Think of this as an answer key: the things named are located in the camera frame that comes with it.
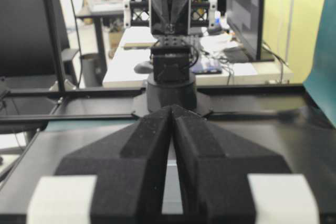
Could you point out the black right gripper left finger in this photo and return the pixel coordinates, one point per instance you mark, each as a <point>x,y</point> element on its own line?
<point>117,179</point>

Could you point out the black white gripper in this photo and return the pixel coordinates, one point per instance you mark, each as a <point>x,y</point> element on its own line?
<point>169,17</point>

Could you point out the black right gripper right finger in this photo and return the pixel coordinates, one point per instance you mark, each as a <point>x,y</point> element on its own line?
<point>231,179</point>

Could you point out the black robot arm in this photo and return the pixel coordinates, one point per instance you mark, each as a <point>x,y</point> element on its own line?
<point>172,166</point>

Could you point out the grey computer mouse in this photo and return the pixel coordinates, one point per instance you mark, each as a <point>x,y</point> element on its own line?
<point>144,67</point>

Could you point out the blue box on desk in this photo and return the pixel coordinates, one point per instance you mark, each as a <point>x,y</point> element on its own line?
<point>207,66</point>

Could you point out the white desk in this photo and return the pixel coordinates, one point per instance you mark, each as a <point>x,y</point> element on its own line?
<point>121,74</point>

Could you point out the black computer monitor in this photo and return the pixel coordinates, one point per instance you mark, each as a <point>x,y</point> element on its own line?
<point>246,19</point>

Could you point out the black trash bin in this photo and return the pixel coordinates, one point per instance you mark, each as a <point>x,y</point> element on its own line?
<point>91,70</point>

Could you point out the black vertical pole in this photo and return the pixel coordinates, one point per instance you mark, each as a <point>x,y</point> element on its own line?
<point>55,45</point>

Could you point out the teal cloth backdrop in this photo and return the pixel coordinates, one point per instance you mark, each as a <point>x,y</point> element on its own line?
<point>320,83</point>

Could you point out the black office chair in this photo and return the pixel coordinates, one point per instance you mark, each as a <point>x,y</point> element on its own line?
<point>26,48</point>

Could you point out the black aluminium frame rail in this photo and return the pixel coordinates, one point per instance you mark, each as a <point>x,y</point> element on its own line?
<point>25,110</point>

